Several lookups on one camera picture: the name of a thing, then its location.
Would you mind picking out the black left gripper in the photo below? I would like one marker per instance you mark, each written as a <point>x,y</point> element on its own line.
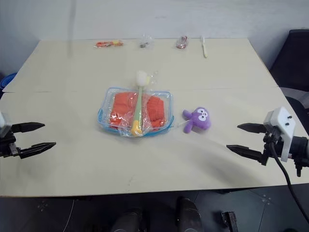
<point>8,146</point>

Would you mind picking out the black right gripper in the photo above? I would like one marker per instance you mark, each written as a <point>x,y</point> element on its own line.
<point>268,146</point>

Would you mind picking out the purple plush toy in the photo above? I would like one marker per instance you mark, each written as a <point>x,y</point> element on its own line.
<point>200,120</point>

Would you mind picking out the clear zip pouch blue trim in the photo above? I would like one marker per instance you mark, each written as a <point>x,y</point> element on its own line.
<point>106,120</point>

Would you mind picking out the orange cloth item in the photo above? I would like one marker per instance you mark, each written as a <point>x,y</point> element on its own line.
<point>122,106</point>

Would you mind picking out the green brush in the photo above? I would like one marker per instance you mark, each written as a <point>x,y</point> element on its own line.
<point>138,106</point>

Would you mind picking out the blue plastic basin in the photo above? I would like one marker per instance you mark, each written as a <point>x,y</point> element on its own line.
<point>6,82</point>

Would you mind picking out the grey chair armrest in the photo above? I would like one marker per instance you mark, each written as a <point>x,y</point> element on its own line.
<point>298,95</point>

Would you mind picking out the small black block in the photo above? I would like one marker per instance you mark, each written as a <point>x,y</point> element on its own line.
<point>229,221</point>

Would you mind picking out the black chair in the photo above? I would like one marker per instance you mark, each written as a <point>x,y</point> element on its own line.
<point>294,55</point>

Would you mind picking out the dark rounded shape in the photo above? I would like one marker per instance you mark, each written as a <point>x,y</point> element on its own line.
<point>189,215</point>
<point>128,221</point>

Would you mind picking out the white and yellow toothbrush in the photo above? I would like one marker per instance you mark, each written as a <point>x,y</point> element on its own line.
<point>205,49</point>

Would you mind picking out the orange item in clear packet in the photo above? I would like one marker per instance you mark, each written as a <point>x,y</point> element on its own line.
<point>106,44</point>

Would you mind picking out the clear packet with red item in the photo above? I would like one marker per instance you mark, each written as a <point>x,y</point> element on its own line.
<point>181,43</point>

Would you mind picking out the clear packet with dark bits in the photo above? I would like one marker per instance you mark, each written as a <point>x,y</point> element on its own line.
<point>145,42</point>

